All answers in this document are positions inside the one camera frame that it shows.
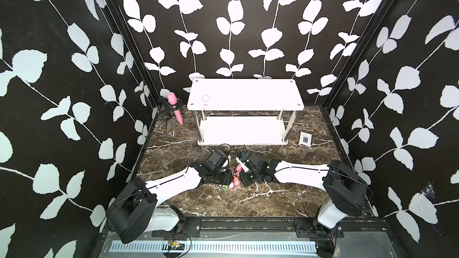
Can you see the white square tag card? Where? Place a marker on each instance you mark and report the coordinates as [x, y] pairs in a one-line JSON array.
[[305, 139]]

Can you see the white two-tier shelf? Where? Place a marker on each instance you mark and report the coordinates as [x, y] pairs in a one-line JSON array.
[[245, 111]]

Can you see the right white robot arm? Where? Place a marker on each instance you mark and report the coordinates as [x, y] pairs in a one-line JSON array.
[[345, 189]]

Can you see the green cement mixer truck toy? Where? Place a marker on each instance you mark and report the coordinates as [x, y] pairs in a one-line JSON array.
[[224, 187]]

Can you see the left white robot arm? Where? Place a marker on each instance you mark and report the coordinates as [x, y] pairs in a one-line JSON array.
[[133, 211]]

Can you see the small green circuit board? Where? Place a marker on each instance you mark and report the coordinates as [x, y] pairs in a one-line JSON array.
[[174, 245]]

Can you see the red toy car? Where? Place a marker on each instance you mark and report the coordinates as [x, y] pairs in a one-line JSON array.
[[234, 173]]

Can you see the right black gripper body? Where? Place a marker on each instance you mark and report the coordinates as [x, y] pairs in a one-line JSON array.
[[248, 178]]

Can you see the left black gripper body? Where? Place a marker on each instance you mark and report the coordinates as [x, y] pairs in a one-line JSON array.
[[222, 177]]

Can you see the white perforated vent strip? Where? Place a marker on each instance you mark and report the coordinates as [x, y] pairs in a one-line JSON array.
[[227, 247]]

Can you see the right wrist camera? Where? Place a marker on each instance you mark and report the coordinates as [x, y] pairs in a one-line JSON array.
[[249, 161]]

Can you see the pink rubber pig toy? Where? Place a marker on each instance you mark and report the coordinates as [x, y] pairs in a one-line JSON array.
[[235, 183], [205, 100]]

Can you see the pink microphone on stand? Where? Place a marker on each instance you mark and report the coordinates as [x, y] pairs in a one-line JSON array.
[[172, 105]]

